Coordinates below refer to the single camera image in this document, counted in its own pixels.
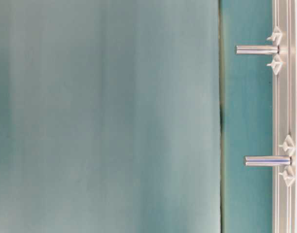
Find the bare steel shaft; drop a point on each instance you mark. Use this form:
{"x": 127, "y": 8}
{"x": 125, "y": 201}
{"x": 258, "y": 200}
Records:
{"x": 267, "y": 161}

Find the steel shaft with gear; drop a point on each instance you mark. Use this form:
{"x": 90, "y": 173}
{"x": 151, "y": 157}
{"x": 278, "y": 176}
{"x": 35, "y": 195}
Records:
{"x": 256, "y": 49}

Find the aluminium extrusion rail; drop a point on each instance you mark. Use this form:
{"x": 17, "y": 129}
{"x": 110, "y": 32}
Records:
{"x": 285, "y": 114}

